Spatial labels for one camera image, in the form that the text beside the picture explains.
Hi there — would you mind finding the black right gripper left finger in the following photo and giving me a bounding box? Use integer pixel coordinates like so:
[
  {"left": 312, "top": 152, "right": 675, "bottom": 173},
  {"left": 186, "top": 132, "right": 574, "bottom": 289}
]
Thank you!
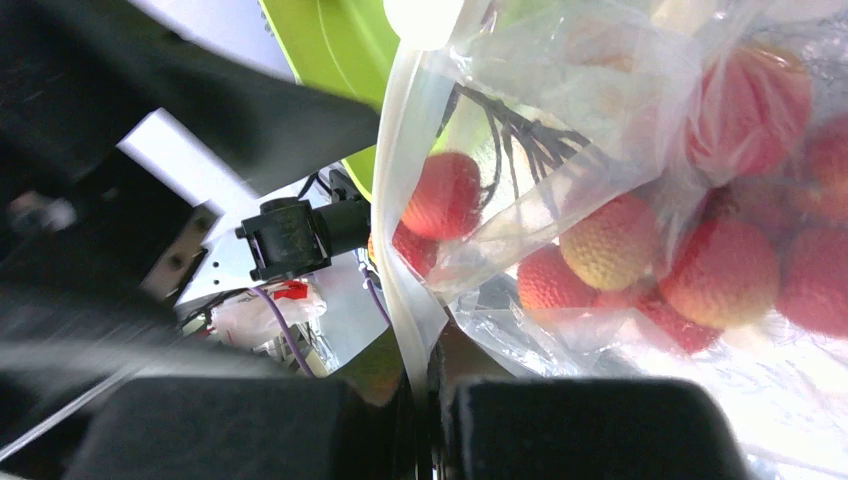
[{"left": 331, "top": 328, "right": 414, "bottom": 479}]

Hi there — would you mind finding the clear zip top bag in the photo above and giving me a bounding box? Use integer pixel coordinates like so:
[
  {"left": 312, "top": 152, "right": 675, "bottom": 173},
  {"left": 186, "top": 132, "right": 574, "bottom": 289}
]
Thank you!
[{"left": 372, "top": 1, "right": 847, "bottom": 479}]

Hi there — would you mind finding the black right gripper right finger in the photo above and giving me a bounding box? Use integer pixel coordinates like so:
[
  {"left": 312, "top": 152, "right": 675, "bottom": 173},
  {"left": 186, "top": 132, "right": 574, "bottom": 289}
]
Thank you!
[{"left": 427, "top": 321, "right": 511, "bottom": 479}]

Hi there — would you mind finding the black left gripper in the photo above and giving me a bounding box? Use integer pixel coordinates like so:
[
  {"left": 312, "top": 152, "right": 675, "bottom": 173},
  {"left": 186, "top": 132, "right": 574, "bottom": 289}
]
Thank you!
[{"left": 1, "top": 1, "right": 378, "bottom": 376}]

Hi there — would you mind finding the green plastic tray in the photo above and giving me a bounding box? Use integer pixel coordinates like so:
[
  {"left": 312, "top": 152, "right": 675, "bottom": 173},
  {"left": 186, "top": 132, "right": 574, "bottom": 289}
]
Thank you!
[{"left": 259, "top": 1, "right": 481, "bottom": 204}]

